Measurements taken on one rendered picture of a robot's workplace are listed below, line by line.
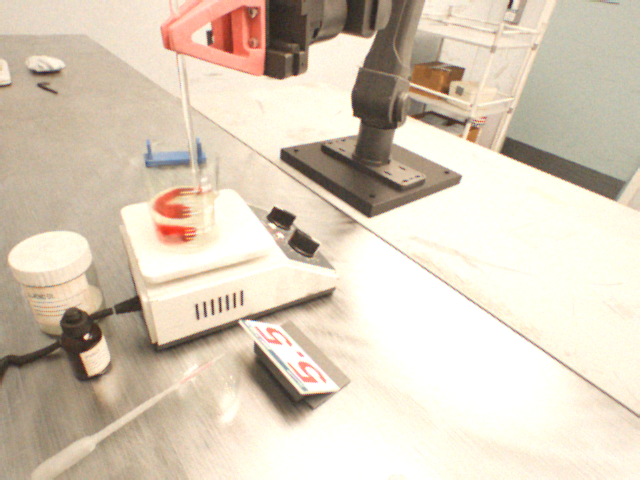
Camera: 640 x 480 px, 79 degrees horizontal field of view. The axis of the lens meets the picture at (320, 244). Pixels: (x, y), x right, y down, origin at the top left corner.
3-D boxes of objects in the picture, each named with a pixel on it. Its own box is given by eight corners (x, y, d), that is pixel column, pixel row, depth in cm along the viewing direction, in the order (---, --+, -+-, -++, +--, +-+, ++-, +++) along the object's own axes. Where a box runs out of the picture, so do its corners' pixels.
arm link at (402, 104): (404, 95, 58) (417, 89, 62) (352, 82, 61) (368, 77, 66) (395, 136, 62) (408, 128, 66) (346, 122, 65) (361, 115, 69)
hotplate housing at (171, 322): (287, 233, 54) (291, 180, 49) (339, 293, 45) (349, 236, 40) (107, 276, 43) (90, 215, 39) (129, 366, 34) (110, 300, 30)
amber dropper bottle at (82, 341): (65, 379, 33) (39, 322, 29) (83, 351, 35) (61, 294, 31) (102, 382, 33) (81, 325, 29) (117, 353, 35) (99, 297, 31)
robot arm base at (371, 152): (413, 143, 58) (440, 136, 62) (324, 105, 69) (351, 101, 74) (401, 191, 63) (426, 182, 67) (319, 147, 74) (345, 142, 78)
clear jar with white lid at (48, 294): (39, 301, 39) (11, 236, 35) (106, 288, 42) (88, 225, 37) (34, 346, 35) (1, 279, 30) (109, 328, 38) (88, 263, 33)
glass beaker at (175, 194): (208, 214, 40) (202, 134, 35) (236, 247, 36) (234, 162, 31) (136, 232, 36) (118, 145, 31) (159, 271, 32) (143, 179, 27)
